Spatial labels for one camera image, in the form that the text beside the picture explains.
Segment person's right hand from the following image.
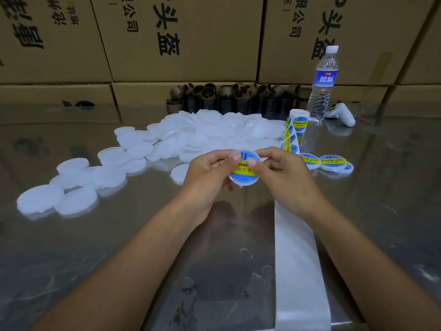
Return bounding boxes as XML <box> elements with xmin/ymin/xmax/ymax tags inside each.
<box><xmin>248</xmin><ymin>147</ymin><xmax>328</xmax><ymax>221</ymax></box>

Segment person's left hand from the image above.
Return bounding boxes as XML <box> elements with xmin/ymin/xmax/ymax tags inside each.
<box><xmin>181</xmin><ymin>149</ymin><xmax>243</xmax><ymax>225</ymax></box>

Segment pile of white plastic lids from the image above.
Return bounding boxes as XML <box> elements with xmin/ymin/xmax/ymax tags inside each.
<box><xmin>17</xmin><ymin>109</ymin><xmax>289</xmax><ymax>219</ymax></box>

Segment sticker roll with backing strip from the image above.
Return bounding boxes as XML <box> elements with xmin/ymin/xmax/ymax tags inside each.
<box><xmin>274</xmin><ymin>108</ymin><xmax>332</xmax><ymax>331</ymax></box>

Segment person's left forearm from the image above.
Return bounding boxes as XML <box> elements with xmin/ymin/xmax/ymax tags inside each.
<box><xmin>31</xmin><ymin>200</ymin><xmax>201</xmax><ymax>331</ymax></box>

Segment person's right forearm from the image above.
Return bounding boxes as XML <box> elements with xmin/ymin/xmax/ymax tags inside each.
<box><xmin>306</xmin><ymin>200</ymin><xmax>441</xmax><ymax>331</ymax></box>

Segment white handheld controller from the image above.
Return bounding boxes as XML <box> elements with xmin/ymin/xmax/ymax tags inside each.
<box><xmin>325</xmin><ymin>102</ymin><xmax>357</xmax><ymax>127</ymax></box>

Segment row of dark cardboard tubes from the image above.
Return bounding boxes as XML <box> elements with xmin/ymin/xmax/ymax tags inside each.
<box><xmin>165</xmin><ymin>83</ymin><xmax>314</xmax><ymax>114</ymax></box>

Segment clear plastic water bottle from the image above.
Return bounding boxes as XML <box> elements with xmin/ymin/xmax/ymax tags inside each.
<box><xmin>306</xmin><ymin>45</ymin><xmax>340</xmax><ymax>121</ymax></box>

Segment stack of brown cardboard boxes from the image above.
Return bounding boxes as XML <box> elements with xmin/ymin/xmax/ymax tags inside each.
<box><xmin>0</xmin><ymin>0</ymin><xmax>441</xmax><ymax>108</ymax></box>

